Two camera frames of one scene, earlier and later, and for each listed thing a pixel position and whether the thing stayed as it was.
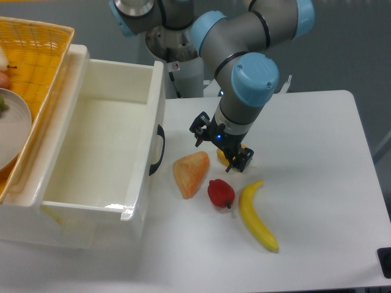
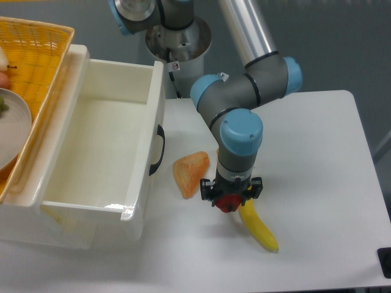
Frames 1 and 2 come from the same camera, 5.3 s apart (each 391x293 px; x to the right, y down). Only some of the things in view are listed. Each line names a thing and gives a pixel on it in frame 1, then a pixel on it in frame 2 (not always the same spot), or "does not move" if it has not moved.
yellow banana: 252,220 does not move
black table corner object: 384,257 does not move
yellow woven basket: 36,52 does not move
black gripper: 203,129 to 220,188
